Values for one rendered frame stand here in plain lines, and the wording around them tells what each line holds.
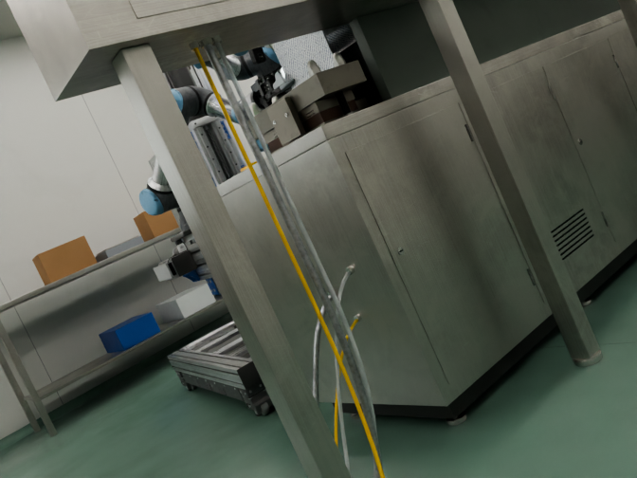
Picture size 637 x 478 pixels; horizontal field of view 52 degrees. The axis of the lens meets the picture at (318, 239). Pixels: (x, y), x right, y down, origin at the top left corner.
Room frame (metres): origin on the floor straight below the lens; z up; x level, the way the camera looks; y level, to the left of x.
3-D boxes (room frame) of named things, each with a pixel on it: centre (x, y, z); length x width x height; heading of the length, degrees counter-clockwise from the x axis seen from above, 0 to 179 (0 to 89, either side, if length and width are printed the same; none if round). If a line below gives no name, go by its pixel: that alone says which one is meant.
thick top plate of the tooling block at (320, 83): (1.89, -0.12, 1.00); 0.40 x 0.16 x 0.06; 36
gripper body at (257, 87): (2.19, -0.05, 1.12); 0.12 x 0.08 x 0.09; 36
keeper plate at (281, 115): (1.83, -0.05, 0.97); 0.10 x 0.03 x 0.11; 36
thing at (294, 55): (2.00, -0.19, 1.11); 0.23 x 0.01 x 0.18; 36
